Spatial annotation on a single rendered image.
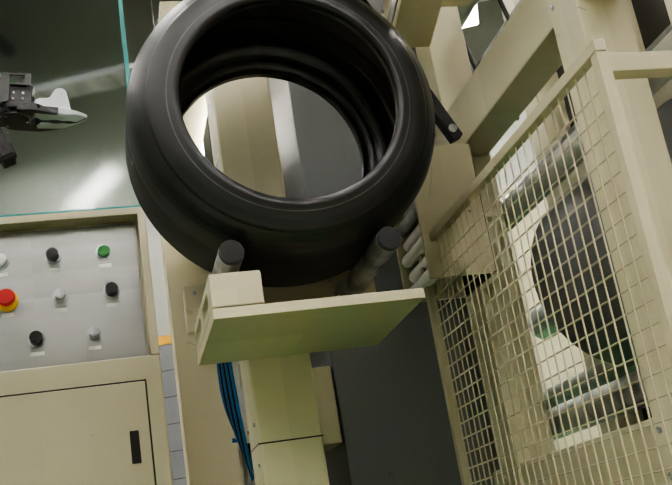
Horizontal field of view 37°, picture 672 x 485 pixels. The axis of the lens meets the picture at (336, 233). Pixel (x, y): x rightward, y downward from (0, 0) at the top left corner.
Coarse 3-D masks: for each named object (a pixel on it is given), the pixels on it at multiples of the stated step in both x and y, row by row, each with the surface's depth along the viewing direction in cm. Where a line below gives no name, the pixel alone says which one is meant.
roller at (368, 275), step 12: (384, 228) 177; (372, 240) 181; (384, 240) 177; (396, 240) 177; (372, 252) 181; (384, 252) 178; (360, 264) 189; (372, 264) 185; (384, 264) 186; (348, 276) 199; (360, 276) 192; (372, 276) 191; (348, 288) 201; (360, 288) 198
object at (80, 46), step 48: (0, 0) 260; (48, 0) 263; (96, 0) 265; (0, 48) 255; (48, 48) 258; (96, 48) 261; (48, 96) 254; (96, 96) 256; (48, 144) 249; (96, 144) 252; (0, 192) 243; (48, 192) 245; (96, 192) 248
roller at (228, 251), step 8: (232, 240) 171; (224, 248) 170; (232, 248) 171; (240, 248) 171; (224, 256) 170; (232, 256) 170; (240, 256) 170; (216, 264) 174; (224, 264) 171; (232, 264) 170; (240, 264) 173; (216, 272) 177; (224, 272) 174
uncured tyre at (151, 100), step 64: (192, 0) 186; (256, 0) 186; (320, 0) 189; (192, 64) 208; (256, 64) 213; (320, 64) 215; (384, 64) 189; (128, 128) 180; (384, 128) 212; (192, 192) 172; (256, 192) 173; (384, 192) 179; (192, 256) 188; (256, 256) 177; (320, 256) 179
